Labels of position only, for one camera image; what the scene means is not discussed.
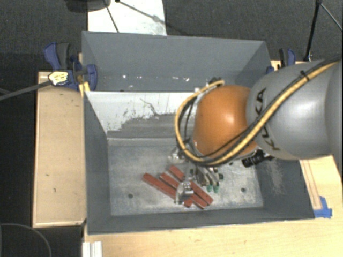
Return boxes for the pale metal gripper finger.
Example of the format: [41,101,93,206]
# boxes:
[174,188,188,205]
[182,180,195,197]

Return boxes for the red-brown flat block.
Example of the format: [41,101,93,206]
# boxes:
[141,172,194,209]
[159,172,209,210]
[168,165,214,206]

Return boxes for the pale wood flat board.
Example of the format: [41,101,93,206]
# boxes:
[32,71,88,229]

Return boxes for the grey metal bin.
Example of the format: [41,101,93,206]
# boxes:
[80,30,316,236]

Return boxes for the black cylinder on white bracket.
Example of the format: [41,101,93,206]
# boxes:
[241,149,274,169]

